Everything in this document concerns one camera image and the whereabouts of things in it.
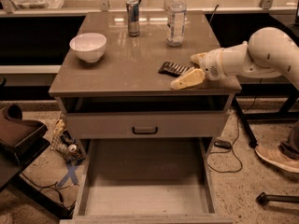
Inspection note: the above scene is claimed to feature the black floor cable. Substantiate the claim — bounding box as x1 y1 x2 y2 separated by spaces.
206 77 265 174

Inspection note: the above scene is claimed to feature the black stand leg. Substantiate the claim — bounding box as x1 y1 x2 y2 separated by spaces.
232 98 258 148

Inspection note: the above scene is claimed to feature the grey drawer cabinet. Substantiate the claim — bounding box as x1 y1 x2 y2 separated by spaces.
50 11 241 150

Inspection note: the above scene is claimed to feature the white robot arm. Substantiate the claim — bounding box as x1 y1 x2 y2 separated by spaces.
171 27 299 90

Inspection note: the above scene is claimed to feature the large clear water bottle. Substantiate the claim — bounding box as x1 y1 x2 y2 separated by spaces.
166 0 187 47

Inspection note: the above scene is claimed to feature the closed drawer with black handle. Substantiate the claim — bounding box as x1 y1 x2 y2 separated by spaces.
64 111 228 139

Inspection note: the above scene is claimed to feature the dark brown chair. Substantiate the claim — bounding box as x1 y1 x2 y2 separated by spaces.
0 104 74 219

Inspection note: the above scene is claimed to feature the black power adapter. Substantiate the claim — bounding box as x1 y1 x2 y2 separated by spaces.
214 140 232 150

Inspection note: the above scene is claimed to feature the open middle drawer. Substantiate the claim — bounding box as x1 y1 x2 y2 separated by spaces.
60 138 233 224

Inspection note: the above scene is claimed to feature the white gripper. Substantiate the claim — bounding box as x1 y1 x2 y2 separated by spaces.
170 49 224 90

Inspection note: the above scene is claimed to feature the black chair base leg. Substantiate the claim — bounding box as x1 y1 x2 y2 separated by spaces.
256 192 299 206

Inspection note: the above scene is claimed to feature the wire basket with cans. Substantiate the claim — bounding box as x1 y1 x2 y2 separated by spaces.
50 119 84 161

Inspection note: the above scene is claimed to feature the white ceramic bowl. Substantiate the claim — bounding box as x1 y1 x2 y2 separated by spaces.
69 33 107 63

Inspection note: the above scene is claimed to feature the red bull can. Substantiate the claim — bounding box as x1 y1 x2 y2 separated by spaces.
126 0 139 36

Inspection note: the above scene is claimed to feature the blue tape cross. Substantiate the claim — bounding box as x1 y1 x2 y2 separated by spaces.
57 160 83 188

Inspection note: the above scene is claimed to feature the tan shoe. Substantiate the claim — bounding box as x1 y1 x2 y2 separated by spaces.
255 146 299 174

